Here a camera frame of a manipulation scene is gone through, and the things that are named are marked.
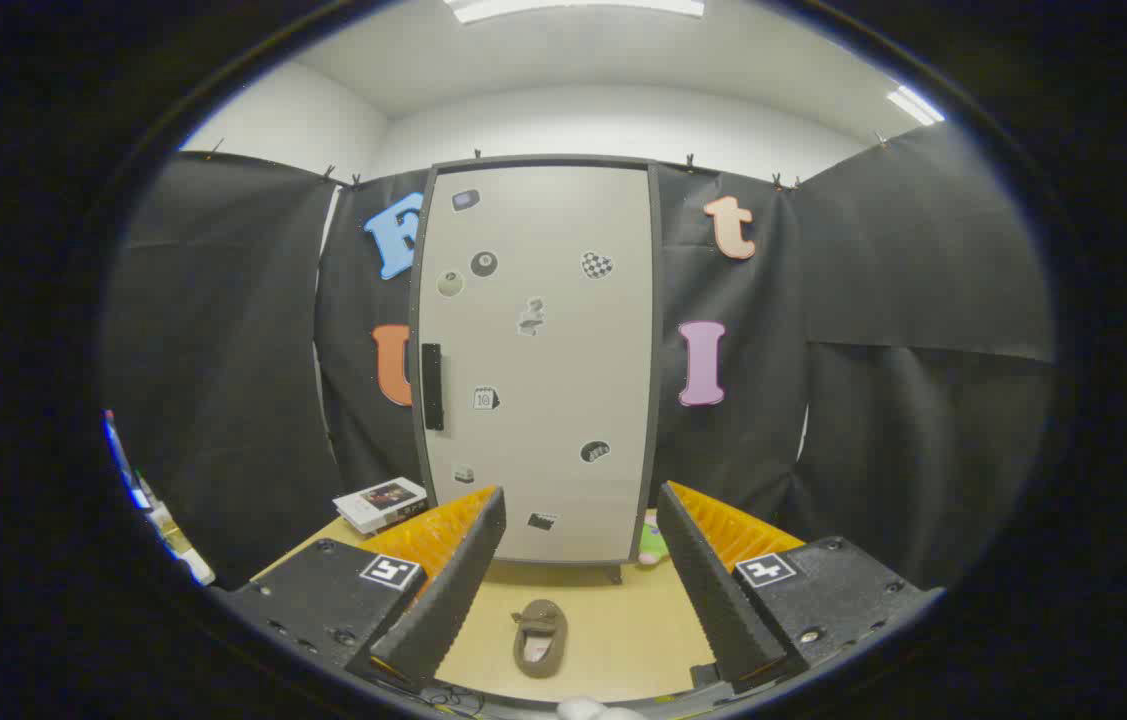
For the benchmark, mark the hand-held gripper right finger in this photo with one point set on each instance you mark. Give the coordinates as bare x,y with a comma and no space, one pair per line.
713,600

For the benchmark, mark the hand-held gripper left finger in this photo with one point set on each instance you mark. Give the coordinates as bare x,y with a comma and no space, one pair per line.
453,600

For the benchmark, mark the brown plush shoe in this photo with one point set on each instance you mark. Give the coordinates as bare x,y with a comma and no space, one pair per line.
540,615

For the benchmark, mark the beige shoe cabinet door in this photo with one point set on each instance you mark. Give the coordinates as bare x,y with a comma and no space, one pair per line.
563,350

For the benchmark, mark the dark grey shoe cabinet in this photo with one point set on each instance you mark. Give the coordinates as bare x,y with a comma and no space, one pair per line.
659,300

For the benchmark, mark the green pink plush toy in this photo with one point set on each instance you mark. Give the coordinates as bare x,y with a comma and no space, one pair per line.
651,545

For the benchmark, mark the black backdrop cloth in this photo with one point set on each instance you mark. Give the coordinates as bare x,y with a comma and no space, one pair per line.
223,350

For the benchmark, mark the blue white board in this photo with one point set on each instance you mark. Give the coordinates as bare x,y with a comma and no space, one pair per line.
126,465

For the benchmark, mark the small ceiling light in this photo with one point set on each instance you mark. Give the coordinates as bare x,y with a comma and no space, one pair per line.
915,105

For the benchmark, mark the long ceiling light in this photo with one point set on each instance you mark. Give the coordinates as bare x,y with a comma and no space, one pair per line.
573,8

